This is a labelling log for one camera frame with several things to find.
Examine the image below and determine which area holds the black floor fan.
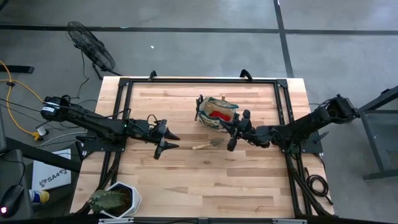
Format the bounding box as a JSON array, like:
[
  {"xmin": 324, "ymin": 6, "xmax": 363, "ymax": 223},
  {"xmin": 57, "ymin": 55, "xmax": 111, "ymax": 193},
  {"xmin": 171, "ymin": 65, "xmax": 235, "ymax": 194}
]
[{"xmin": 66, "ymin": 21, "xmax": 116, "ymax": 81}]

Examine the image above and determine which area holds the yellow cable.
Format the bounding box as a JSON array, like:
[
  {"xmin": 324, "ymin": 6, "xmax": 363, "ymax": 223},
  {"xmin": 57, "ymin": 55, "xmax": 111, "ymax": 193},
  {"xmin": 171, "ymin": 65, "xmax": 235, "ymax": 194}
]
[{"xmin": 0, "ymin": 60, "xmax": 45, "ymax": 141}]

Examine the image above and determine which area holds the green cactus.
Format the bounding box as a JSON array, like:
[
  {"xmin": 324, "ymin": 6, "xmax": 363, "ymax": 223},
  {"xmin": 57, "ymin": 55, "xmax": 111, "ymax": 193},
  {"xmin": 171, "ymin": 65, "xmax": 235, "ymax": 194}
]
[{"xmin": 88, "ymin": 189, "xmax": 125, "ymax": 213}]

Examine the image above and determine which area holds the wide wooden-handled garden trowel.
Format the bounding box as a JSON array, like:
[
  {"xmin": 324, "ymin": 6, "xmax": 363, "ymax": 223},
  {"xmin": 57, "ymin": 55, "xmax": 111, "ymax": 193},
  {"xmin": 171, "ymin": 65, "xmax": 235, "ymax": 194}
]
[{"xmin": 192, "ymin": 138, "xmax": 224, "ymax": 151}]

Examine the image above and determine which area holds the beige green gardening bag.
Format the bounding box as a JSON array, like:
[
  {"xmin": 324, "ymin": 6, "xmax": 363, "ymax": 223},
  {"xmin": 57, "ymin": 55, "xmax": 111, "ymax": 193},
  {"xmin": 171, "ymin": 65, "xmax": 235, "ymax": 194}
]
[{"xmin": 195, "ymin": 95, "xmax": 241, "ymax": 132}]

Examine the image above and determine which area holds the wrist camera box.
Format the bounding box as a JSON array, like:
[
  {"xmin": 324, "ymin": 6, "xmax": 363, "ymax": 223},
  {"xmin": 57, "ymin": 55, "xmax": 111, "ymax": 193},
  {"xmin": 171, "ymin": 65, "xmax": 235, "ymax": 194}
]
[
  {"xmin": 248, "ymin": 126, "xmax": 267, "ymax": 143},
  {"xmin": 132, "ymin": 119, "xmax": 152, "ymax": 137}
]

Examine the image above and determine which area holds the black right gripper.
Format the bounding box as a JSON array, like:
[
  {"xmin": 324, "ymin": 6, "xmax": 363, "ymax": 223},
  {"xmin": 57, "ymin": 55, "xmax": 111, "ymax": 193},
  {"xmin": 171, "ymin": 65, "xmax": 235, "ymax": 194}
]
[{"xmin": 220, "ymin": 108, "xmax": 252, "ymax": 152}]

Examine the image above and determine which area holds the yellow blue white bottle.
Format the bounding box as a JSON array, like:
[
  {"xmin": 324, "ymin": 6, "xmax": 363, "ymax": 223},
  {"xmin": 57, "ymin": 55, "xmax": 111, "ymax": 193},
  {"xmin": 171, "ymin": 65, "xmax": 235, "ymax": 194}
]
[{"xmin": 29, "ymin": 189, "xmax": 50, "ymax": 205}]

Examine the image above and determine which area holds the white plant pot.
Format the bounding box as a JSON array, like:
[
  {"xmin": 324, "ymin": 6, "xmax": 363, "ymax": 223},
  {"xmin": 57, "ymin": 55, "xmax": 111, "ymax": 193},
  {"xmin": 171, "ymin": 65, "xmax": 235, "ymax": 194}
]
[{"xmin": 99, "ymin": 182, "xmax": 143, "ymax": 219}]

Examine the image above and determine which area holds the black stand leg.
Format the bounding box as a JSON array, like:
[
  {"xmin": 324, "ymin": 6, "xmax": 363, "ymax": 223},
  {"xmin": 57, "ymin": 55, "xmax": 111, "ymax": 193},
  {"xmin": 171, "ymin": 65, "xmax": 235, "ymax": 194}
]
[{"xmin": 5, "ymin": 136, "xmax": 82, "ymax": 174}]

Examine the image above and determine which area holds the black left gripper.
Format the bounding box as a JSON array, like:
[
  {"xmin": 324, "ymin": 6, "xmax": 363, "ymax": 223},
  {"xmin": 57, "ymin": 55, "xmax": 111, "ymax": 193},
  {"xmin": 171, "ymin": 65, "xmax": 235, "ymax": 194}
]
[{"xmin": 150, "ymin": 119, "xmax": 182, "ymax": 160}]

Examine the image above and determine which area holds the white printed cardboard box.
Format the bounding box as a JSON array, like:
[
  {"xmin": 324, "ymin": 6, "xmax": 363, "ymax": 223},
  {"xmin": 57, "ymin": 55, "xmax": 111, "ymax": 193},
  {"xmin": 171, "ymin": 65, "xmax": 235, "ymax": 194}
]
[{"xmin": 32, "ymin": 148, "xmax": 72, "ymax": 191}]

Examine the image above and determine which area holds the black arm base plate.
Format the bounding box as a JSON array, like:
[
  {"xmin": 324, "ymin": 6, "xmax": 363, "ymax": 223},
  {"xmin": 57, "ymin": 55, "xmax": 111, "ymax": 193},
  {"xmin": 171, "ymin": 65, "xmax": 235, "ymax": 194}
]
[
  {"xmin": 76, "ymin": 135, "xmax": 127, "ymax": 153},
  {"xmin": 281, "ymin": 130, "xmax": 324, "ymax": 155}
]

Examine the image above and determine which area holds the grey metal table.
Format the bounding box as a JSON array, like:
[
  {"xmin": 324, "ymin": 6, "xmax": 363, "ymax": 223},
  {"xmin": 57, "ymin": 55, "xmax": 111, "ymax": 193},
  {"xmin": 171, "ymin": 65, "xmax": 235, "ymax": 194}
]
[{"xmin": 356, "ymin": 85, "xmax": 398, "ymax": 182}]

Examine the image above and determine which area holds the grey desk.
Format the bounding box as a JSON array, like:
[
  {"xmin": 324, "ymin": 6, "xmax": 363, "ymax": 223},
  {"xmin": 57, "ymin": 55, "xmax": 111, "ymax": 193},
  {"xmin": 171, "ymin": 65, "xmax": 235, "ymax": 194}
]
[{"xmin": 0, "ymin": 149, "xmax": 34, "ymax": 220}]

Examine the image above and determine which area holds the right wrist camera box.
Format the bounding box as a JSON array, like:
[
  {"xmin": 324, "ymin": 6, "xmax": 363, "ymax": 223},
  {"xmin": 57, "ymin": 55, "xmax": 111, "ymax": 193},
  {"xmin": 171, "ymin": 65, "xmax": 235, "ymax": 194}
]
[{"xmin": 248, "ymin": 126, "xmax": 267, "ymax": 143}]

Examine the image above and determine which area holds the coiled black cable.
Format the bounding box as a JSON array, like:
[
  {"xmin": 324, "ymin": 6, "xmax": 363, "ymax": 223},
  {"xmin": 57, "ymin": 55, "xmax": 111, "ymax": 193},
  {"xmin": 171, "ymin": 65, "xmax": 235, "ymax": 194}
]
[{"xmin": 305, "ymin": 167, "xmax": 334, "ymax": 206}]

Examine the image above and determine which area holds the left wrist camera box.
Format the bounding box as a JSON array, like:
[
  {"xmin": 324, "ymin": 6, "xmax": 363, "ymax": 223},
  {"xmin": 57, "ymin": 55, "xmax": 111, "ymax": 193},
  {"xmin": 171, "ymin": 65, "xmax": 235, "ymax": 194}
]
[{"xmin": 132, "ymin": 119, "xmax": 152, "ymax": 137}]

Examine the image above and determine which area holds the black computer mouse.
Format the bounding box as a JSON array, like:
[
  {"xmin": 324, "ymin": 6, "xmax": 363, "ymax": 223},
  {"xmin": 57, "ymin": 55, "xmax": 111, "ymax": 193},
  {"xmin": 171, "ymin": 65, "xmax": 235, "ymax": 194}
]
[{"xmin": 0, "ymin": 184, "xmax": 25, "ymax": 218}]

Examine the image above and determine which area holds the black aluminium table frame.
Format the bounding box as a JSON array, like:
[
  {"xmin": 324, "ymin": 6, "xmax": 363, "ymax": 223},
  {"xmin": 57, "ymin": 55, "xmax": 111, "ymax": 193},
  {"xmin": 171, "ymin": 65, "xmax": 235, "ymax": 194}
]
[{"xmin": 74, "ymin": 70, "xmax": 335, "ymax": 224}]

